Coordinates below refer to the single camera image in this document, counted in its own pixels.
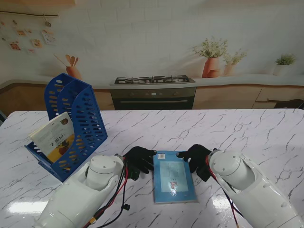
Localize blue perforated plastic file rack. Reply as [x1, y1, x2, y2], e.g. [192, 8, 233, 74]
[24, 73, 108, 183]

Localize plant in terracotta vase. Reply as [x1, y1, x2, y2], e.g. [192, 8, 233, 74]
[192, 37, 228, 78]

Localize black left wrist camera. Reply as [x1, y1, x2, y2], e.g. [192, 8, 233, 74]
[128, 166, 140, 181]

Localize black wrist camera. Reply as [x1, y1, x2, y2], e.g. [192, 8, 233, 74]
[196, 163, 212, 183]
[128, 166, 140, 181]

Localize light blue book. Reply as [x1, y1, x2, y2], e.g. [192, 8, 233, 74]
[152, 151, 199, 204]

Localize gas stove hob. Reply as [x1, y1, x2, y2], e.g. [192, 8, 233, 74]
[109, 75, 197, 86]

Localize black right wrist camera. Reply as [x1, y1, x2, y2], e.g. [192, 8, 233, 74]
[196, 163, 212, 183]

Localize dark built-in oven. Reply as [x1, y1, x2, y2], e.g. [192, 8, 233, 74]
[110, 87, 197, 110]

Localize arm red black cables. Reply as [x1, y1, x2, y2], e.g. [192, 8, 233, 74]
[206, 154, 245, 225]
[87, 161, 131, 226]

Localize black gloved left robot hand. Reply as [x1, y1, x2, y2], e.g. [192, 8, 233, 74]
[123, 146, 157, 173]

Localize plant in pale pink vase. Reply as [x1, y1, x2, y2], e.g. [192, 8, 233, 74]
[223, 48, 249, 76]

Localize right arm red black cables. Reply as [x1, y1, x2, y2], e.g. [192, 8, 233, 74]
[206, 154, 245, 225]

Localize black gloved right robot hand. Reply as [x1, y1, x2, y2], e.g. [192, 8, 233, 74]
[176, 144, 212, 176]

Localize left arm red black cables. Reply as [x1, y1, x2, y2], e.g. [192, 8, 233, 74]
[87, 161, 131, 226]

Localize yellow and white book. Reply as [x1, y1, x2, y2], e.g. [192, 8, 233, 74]
[28, 112, 76, 164]

